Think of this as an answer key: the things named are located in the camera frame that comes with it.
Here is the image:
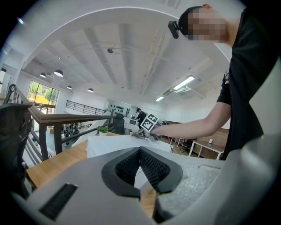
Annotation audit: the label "wall panel with black items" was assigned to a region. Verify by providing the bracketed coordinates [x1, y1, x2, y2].
[108, 100, 132, 117]

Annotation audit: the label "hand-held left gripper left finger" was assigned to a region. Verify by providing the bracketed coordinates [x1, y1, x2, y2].
[101, 146, 141, 197]

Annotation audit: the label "person's head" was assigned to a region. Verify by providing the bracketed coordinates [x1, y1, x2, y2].
[179, 4, 241, 47]

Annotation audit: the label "black padded office chair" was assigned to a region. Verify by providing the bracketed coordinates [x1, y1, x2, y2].
[113, 113, 125, 135]

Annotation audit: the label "person's black clothing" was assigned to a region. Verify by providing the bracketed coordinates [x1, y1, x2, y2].
[216, 6, 281, 161]

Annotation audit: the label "glass window door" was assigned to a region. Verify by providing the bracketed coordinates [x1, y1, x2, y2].
[28, 80, 60, 108]

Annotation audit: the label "black metal balcony railing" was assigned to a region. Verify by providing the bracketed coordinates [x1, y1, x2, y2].
[65, 100, 105, 116]

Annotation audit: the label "white board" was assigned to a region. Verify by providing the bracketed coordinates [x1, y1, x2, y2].
[86, 134, 172, 189]

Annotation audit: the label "person's right forearm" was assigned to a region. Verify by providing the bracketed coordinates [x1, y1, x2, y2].
[151, 102, 231, 140]

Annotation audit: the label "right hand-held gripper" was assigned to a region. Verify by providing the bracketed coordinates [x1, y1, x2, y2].
[132, 113, 164, 142]

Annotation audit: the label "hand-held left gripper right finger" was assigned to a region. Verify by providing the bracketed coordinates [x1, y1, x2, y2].
[140, 146, 183, 194]

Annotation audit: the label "black head camera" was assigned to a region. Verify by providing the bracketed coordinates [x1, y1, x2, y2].
[168, 20, 183, 40]

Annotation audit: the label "dark wooden handrail railing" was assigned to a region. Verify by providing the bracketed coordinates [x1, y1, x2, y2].
[6, 84, 117, 161]

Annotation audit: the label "black mesh office chair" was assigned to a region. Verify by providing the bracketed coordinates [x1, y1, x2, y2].
[0, 102, 33, 198]

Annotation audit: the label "brown desk white legs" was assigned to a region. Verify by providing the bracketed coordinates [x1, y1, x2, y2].
[188, 139, 226, 160]

